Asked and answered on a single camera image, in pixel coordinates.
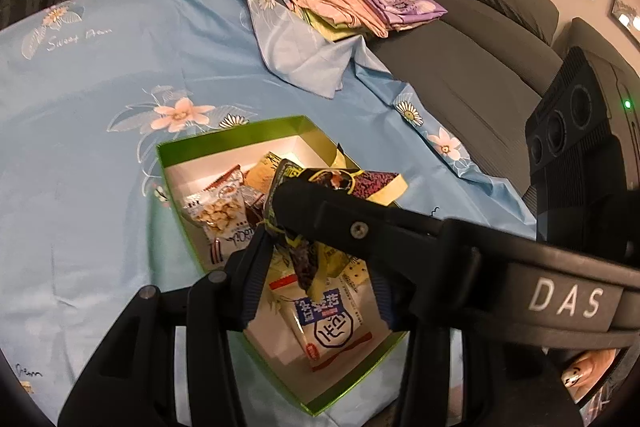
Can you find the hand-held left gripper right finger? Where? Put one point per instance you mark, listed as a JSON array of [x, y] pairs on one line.
[[387, 302]]

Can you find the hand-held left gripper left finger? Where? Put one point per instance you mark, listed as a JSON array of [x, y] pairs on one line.
[[252, 297]]

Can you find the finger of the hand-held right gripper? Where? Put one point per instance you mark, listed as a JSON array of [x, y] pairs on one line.
[[350, 227]]

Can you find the dark green purple snack packet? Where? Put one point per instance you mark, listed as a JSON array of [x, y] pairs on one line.
[[372, 184]]

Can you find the red white snack packet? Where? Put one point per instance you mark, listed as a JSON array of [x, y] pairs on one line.
[[330, 332]]

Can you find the white peanut snack packet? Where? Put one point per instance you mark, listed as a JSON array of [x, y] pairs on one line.
[[217, 214]]

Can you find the yellow orange snack packet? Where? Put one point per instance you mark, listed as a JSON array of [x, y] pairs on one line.
[[260, 174]]

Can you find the red cartoon snack packet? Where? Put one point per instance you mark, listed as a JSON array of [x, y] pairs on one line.
[[230, 182]]

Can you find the green cardboard box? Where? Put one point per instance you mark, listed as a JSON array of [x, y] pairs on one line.
[[225, 142]]

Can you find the person's right hand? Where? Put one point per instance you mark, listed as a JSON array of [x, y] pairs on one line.
[[592, 372]]

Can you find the grey sofa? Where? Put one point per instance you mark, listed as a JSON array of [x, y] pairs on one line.
[[475, 72]]

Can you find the folded blue cloth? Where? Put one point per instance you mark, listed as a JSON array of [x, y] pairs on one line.
[[300, 52]]

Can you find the folded green cloth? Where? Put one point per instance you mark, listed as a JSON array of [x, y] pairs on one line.
[[330, 27]]

